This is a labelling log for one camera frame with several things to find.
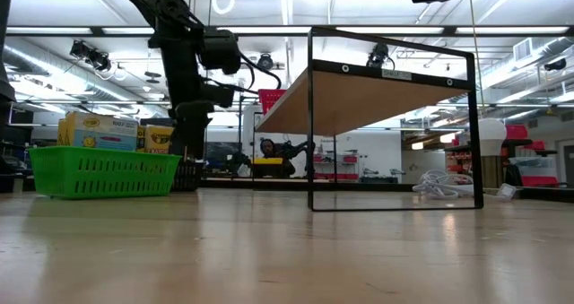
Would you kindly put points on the yellow case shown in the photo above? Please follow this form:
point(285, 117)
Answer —
point(268, 161)

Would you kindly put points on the background black robot arm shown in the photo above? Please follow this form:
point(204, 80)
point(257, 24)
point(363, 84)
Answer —
point(296, 149)

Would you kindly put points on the green plastic basket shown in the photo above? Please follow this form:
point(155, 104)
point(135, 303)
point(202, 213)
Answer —
point(103, 171)

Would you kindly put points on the white charger plug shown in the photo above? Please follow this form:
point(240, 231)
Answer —
point(507, 192)

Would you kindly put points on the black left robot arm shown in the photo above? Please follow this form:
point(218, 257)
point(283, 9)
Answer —
point(179, 62)

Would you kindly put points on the bulb lamp on wooden base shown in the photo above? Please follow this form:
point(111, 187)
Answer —
point(492, 138)

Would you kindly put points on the black plastic basket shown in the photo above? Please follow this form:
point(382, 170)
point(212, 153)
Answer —
point(188, 176)

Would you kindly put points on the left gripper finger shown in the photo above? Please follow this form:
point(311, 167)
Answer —
point(181, 138)
point(199, 138)

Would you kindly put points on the black ceiling dome camera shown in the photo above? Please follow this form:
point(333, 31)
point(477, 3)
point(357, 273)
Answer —
point(265, 62)

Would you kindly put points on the red plastic basket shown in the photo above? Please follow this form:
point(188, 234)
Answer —
point(271, 100)

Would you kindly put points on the person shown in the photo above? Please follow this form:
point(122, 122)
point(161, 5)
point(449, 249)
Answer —
point(269, 149)

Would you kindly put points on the red storage bin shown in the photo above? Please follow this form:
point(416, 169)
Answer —
point(538, 180)

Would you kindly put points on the black ceiling-mounted device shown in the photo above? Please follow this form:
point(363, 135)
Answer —
point(89, 55)
point(379, 55)

